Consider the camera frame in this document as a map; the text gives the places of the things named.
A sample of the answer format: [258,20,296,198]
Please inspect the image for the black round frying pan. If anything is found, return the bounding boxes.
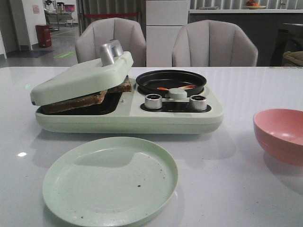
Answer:
[136,70,207,98]

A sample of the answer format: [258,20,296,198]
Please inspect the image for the beige upholstered chair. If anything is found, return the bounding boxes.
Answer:
[75,17,146,67]
[172,20,258,67]

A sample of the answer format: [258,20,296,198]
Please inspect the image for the dark washing machine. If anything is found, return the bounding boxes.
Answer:
[270,23,303,66]

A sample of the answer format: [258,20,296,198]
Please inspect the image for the white cabinet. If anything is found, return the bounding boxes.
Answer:
[146,0,190,67]

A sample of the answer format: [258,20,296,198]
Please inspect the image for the fruit bowl on counter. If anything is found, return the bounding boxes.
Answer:
[244,0,266,9]

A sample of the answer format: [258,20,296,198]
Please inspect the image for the left silver control knob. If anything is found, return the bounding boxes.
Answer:
[144,94,162,110]

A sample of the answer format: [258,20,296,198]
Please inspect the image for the right beige upholstered chair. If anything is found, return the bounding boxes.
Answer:
[172,20,258,67]

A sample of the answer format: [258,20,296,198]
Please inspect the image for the pink bowl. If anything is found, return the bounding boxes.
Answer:
[253,108,303,166]

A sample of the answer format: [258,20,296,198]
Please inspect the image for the bread slice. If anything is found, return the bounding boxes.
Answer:
[107,76,132,93]
[41,90,107,114]

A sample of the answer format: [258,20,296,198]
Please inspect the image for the left beige upholstered chair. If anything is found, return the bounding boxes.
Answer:
[75,17,146,67]

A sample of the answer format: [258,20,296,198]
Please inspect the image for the mint green round plate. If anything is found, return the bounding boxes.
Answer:
[42,137,178,227]

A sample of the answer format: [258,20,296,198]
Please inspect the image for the right silver control knob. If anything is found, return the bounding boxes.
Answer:
[189,95,207,111]

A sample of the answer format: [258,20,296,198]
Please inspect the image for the mint green breakfast maker base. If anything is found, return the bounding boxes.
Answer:
[35,78,223,134]

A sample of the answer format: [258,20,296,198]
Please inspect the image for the mint green sandwich maker lid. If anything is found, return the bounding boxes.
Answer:
[30,51,134,106]

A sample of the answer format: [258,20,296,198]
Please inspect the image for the red trash bin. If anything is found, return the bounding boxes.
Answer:
[36,25,52,48]

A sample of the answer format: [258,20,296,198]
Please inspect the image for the silver control knob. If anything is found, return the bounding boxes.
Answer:
[144,94,162,110]
[189,95,207,111]

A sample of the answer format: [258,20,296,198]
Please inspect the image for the toy shrimp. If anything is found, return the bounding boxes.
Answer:
[157,85,196,90]

